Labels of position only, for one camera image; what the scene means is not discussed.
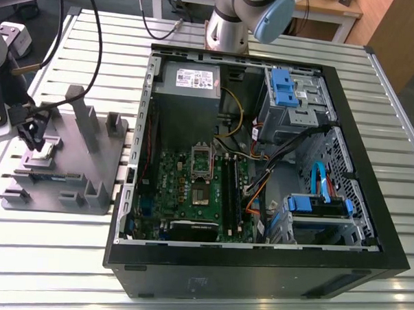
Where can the wooden cabinet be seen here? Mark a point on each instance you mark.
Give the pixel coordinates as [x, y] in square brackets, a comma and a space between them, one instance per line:
[397, 39]

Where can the blue VGA port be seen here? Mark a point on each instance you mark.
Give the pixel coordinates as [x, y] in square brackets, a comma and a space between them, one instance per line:
[146, 207]

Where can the grey metal disk bay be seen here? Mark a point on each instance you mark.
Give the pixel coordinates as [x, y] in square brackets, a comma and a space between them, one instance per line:
[328, 220]

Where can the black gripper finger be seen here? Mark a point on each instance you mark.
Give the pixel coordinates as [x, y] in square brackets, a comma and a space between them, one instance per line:
[28, 135]
[43, 124]

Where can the black PC case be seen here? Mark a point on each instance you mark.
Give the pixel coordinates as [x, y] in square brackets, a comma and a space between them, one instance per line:
[222, 279]

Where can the metal locking lever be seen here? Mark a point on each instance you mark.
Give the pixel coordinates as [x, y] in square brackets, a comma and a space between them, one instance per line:
[212, 165]

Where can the blue plastic drive latch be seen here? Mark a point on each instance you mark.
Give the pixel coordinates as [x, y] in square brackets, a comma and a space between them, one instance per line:
[282, 86]

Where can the grey power supply unit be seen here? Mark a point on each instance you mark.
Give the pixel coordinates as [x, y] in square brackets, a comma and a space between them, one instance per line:
[169, 78]

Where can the blue RAM stick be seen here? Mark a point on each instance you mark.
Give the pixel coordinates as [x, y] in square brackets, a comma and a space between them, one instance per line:
[51, 177]

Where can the white board power connector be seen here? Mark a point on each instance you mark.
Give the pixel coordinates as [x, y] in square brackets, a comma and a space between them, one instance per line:
[248, 189]

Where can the hard disk in blue carrier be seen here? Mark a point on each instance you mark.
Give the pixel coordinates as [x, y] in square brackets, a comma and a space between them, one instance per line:
[302, 204]

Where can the white frame table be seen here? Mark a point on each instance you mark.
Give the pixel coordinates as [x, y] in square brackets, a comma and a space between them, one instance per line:
[157, 8]

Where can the green motherboard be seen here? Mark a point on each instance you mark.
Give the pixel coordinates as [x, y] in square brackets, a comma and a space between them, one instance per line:
[173, 167]

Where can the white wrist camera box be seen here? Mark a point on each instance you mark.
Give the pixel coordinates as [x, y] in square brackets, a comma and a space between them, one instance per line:
[1, 135]
[19, 40]

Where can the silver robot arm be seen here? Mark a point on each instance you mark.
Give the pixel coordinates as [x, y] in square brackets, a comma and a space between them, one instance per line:
[229, 32]

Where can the CPU socket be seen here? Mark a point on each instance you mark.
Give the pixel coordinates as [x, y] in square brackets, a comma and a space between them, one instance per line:
[200, 194]

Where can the black RAM slot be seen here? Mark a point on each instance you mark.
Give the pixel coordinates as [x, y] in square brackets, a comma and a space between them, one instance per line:
[231, 197]
[235, 197]
[227, 197]

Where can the wooden top desk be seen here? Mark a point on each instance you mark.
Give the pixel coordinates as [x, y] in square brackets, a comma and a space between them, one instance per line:
[337, 6]

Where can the grey metal drive cage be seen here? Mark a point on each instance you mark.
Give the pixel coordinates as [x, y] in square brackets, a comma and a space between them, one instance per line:
[304, 121]

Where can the silver top CPU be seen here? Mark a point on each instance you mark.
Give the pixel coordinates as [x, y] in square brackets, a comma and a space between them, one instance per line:
[45, 153]

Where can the grey plastic parts rack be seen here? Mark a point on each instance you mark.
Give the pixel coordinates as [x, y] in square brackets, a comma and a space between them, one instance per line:
[75, 176]

